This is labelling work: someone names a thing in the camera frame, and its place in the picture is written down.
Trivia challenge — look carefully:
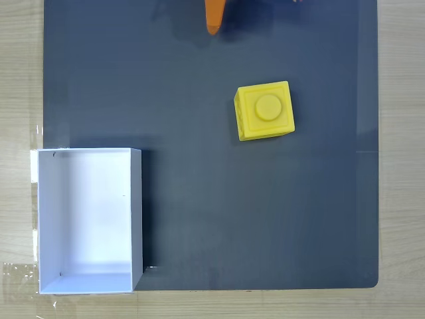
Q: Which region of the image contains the yellow toy block with stud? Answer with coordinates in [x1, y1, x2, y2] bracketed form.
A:
[234, 80, 296, 142]

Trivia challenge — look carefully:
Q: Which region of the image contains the white open cardboard box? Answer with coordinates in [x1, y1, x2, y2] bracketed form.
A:
[30, 147, 145, 296]

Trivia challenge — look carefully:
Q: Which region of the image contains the dark grey table mat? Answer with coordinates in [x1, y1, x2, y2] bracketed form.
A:
[42, 0, 380, 291]

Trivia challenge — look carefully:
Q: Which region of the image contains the clear adhesive tape strip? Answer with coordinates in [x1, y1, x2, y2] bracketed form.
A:
[1, 261, 41, 296]

